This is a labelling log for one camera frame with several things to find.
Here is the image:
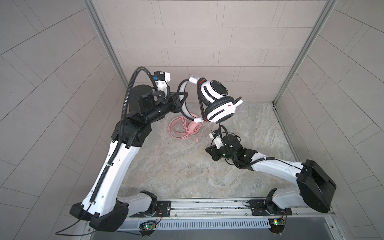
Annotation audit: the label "left green circuit board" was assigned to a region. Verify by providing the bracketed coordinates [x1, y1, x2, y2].
[139, 221, 157, 235]

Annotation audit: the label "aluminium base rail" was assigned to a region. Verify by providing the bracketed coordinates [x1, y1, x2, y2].
[83, 196, 335, 221]

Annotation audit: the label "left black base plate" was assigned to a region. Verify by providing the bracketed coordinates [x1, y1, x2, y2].
[131, 201, 172, 218]

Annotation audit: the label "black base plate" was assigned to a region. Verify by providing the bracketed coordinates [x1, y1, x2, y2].
[244, 199, 292, 216]
[131, 201, 172, 218]

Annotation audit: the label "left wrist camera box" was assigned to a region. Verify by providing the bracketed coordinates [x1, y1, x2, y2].
[153, 71, 171, 93]

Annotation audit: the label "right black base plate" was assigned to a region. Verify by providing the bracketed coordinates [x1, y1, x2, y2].
[244, 199, 292, 216]

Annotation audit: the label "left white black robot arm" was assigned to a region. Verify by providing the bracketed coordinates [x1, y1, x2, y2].
[70, 85, 188, 232]

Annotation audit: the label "white ventilation grille strip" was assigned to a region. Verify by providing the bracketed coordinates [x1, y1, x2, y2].
[120, 219, 271, 231]

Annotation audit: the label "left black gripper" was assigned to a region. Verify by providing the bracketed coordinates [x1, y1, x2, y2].
[139, 91, 187, 127]

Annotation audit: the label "right circuit board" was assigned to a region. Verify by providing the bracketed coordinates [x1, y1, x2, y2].
[268, 219, 286, 234]

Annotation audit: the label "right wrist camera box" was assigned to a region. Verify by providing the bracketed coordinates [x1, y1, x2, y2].
[209, 130, 224, 149]

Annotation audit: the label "pink cat-ear headphones with cable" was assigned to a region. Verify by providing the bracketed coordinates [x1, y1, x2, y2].
[168, 116, 203, 143]

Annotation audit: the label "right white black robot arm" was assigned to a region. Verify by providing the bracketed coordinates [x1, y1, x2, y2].
[206, 135, 337, 215]

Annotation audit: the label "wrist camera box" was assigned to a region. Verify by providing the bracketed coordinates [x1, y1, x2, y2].
[153, 71, 171, 93]
[209, 130, 224, 149]

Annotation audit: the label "white black headphones with cable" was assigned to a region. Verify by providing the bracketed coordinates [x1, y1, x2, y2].
[178, 77, 243, 124]

